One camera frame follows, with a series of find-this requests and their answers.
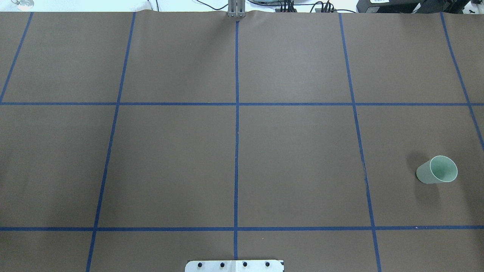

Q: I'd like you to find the light green plastic cup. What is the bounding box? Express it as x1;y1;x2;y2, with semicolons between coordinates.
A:
416;155;458;184

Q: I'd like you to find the black box on desk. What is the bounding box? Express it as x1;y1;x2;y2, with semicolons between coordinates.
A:
356;0;421;14

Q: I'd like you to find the clear tape roll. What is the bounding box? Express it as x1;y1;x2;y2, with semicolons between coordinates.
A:
11;0;34;11

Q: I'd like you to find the aluminium frame post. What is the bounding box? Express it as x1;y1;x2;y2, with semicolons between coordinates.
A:
227;0;247;19

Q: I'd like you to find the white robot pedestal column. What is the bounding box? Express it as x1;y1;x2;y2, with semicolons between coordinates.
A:
185;260;285;272

